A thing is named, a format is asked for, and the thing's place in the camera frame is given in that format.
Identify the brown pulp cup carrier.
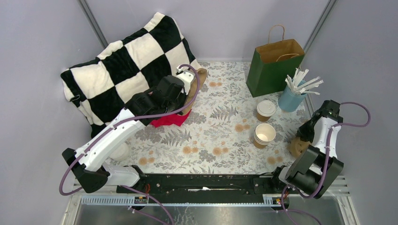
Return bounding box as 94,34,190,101
181,68,207,116

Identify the brown paper coffee cup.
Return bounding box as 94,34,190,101
257,100,276,122

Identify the green paper bag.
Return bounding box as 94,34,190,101
246,32,305,97

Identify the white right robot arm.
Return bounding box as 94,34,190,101
269,100,344,199

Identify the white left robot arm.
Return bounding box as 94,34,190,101
62,72,195,193

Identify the red cloth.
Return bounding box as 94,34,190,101
150,110,191,128

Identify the blue cup of straws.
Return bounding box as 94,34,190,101
278,67,324,113

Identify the stack of brown paper cups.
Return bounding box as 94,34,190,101
253,123,276,149

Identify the floral patterned table mat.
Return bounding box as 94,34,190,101
107,62,310,174

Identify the black white checkered pillow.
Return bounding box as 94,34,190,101
61,12,202,136

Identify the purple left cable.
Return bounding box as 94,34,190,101
59,64,201,225

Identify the purple cable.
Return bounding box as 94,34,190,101
280,102,372,225
59,64,201,225

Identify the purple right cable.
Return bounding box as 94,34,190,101
280,102,372,225

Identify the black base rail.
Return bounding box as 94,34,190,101
116,172,286,204

